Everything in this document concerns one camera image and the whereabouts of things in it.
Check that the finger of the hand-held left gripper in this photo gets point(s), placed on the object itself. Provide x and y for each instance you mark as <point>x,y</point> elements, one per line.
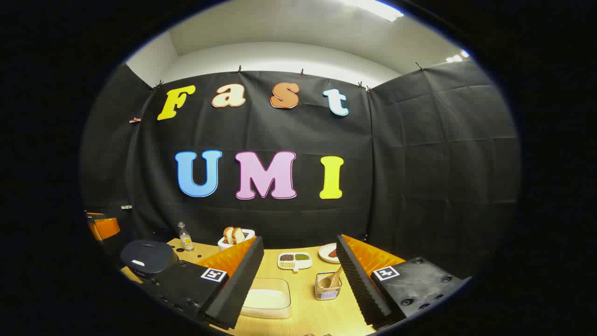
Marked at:
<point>105,227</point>

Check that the black silver rice cooker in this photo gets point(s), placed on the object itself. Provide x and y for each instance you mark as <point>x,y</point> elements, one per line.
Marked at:
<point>147,256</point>

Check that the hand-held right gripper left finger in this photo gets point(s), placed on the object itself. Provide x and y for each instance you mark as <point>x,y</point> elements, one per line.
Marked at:
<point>238,284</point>

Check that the white toaster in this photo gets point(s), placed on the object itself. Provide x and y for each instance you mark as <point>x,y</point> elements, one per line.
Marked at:
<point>224,245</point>

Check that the clear plastic container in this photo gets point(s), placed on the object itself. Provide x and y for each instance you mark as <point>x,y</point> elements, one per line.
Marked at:
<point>266,282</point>

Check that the toast bread slice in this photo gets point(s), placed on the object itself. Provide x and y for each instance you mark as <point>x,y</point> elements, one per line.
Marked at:
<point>228,235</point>
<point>239,235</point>

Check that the wooden spoon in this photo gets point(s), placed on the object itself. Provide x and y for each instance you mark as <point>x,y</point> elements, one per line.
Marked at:
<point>333,279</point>

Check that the white divided dish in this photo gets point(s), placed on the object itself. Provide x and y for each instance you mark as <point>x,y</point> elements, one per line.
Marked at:
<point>302,264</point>

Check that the small glass bottle yellow label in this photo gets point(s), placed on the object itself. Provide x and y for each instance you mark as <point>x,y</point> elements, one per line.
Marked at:
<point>186,240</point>

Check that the green mung beans heap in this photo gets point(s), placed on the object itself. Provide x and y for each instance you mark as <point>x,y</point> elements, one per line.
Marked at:
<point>302,257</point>

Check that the white round plate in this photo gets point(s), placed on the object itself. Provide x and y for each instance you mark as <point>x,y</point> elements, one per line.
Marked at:
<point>323,254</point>

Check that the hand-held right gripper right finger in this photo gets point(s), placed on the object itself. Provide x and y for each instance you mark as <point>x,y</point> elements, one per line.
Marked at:
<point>359,284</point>

